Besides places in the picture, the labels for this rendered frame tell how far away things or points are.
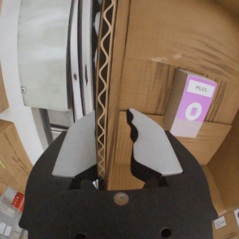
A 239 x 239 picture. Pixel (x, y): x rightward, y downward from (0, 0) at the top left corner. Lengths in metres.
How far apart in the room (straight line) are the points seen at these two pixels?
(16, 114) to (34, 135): 0.08
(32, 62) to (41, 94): 0.07
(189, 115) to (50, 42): 0.26
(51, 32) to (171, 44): 0.20
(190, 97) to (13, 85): 0.35
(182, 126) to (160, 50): 0.12
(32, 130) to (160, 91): 0.31
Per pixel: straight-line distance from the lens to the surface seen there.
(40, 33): 0.25
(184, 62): 0.21
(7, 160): 0.40
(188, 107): 0.19
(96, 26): 0.21
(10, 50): 0.32
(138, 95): 0.21
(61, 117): 1.27
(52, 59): 0.24
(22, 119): 0.36
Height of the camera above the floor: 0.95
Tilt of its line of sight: 58 degrees down
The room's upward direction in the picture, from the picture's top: 173 degrees counter-clockwise
